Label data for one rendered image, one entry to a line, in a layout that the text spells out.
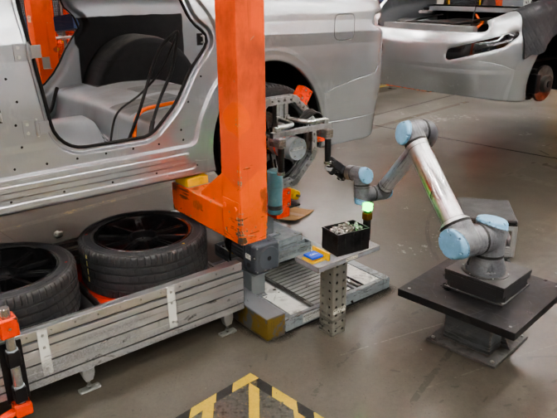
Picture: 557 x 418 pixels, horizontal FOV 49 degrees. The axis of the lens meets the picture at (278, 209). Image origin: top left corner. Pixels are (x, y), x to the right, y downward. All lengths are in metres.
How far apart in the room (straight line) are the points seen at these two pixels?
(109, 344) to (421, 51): 3.90
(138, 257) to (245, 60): 1.05
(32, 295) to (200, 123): 1.23
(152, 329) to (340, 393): 0.92
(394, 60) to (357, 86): 1.95
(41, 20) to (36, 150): 2.38
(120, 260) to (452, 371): 1.66
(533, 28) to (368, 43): 2.00
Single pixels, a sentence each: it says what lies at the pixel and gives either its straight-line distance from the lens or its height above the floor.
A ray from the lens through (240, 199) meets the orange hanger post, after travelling 2.89.
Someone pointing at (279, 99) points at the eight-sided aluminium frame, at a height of 1.11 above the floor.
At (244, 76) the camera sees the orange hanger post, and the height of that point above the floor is 1.33.
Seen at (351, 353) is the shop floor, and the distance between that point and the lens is 3.11.
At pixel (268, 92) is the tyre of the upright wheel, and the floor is 1.14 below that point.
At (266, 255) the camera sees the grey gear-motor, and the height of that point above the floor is 0.34.
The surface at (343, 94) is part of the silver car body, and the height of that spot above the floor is 1.06.
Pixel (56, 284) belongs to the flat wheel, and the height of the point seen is 0.49.
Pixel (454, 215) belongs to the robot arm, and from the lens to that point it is 2.95.
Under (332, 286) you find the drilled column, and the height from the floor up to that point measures 0.29.
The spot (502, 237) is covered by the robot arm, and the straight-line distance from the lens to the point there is 3.04.
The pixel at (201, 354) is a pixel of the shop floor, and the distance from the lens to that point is 3.12.
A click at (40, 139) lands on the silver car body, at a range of 2.98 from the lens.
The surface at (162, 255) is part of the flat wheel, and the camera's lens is 2.99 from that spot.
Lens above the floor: 1.73
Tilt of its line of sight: 20 degrees down
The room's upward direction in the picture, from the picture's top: straight up
